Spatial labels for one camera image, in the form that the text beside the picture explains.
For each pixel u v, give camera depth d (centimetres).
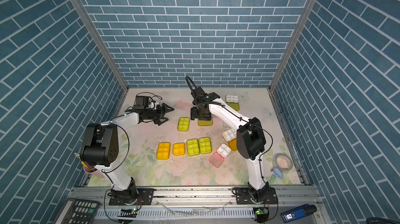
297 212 67
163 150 89
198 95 71
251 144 52
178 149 89
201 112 75
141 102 77
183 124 99
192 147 89
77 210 68
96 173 72
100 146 49
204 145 91
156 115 84
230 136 94
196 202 74
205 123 102
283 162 86
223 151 89
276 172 79
